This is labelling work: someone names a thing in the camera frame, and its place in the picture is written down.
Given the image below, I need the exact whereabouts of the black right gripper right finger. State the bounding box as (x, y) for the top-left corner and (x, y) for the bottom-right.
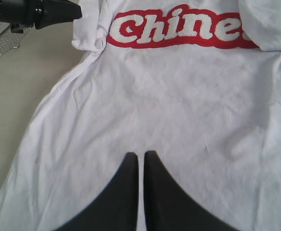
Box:
(144, 151), (234, 231)

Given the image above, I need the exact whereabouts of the white shirt with red print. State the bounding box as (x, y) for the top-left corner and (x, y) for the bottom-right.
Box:
(0, 0), (281, 231)

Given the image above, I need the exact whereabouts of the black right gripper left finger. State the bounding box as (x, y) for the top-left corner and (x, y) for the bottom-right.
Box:
(58, 153), (138, 231)

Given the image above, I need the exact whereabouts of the metal wire mesh basket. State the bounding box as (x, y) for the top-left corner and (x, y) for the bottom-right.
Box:
(0, 22), (31, 56)

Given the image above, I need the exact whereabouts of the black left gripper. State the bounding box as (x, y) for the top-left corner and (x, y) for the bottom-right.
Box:
(0, 0), (82, 33)

